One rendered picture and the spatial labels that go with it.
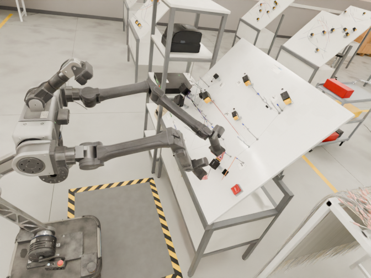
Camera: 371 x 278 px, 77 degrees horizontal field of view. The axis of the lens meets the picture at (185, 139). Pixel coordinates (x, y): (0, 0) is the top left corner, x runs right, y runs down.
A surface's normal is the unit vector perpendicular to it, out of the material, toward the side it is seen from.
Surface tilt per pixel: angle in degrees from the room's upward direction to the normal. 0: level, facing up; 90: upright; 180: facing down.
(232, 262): 0
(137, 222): 0
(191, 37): 90
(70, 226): 0
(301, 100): 52
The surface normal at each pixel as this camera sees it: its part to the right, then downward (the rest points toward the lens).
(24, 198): 0.17, -0.76
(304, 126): -0.63, -0.41
